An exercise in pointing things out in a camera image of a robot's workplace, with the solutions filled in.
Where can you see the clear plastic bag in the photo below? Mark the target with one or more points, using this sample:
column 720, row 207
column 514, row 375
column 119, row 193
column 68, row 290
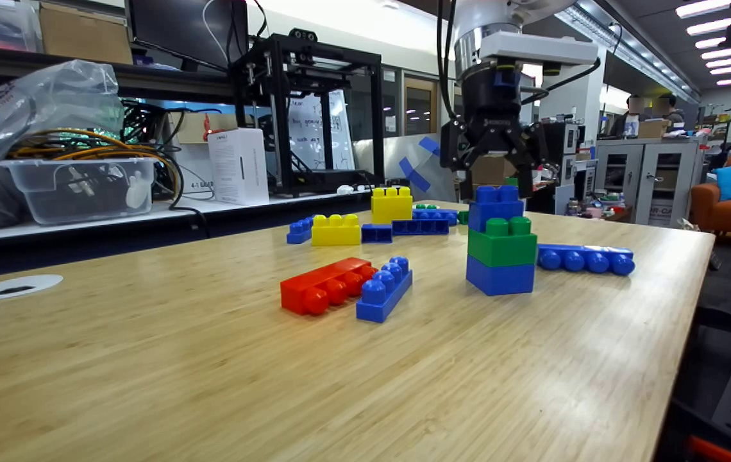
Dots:
column 32, row 107

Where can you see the yellow three-stud block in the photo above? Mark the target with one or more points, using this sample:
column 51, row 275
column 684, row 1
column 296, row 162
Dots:
column 336, row 232

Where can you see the black monitor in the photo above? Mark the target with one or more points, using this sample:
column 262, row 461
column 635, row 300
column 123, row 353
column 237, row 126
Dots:
column 187, row 28

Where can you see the white cardboard box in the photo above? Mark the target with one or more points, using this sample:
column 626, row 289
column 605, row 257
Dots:
column 240, row 168

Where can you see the person in background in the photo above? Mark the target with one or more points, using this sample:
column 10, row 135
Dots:
column 635, row 117
column 670, row 117

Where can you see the brown cardboard box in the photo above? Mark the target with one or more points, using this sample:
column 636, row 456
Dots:
column 491, row 170
column 85, row 35

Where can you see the blue two-stud block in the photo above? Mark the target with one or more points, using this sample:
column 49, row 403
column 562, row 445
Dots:
column 496, row 207
column 377, row 232

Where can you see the green square block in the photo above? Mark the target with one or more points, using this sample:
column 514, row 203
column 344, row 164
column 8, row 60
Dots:
column 502, row 248

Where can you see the small white table grommet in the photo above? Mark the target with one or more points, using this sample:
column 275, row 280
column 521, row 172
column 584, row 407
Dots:
column 16, row 286

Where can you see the red four-stud block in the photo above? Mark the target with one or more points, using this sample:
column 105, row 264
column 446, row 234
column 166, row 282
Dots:
column 327, row 286

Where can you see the black shelf board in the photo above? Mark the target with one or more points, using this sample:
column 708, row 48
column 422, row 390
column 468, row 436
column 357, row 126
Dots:
column 175, row 84

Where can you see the grey metal cabinet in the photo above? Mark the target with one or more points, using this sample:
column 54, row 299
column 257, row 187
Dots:
column 648, row 181

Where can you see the blue square block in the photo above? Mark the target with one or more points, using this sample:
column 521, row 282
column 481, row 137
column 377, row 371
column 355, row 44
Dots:
column 502, row 277

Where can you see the ceiling light panel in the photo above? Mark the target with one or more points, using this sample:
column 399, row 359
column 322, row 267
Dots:
column 725, row 53
column 711, row 41
column 711, row 26
column 726, row 62
column 707, row 8

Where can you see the blue four-stud block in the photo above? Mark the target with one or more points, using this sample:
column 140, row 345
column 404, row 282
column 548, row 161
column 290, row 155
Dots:
column 382, row 290
column 586, row 261
column 298, row 232
column 423, row 222

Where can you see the clear plastic container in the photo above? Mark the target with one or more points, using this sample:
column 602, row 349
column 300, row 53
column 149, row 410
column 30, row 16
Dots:
column 78, row 187

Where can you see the green two-stud block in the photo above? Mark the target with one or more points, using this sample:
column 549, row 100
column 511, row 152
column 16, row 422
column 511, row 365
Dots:
column 463, row 216

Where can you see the black 3D printer frame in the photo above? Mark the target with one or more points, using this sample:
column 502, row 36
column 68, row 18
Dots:
column 281, row 119

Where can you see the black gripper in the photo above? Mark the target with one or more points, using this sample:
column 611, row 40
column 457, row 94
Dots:
column 493, row 103

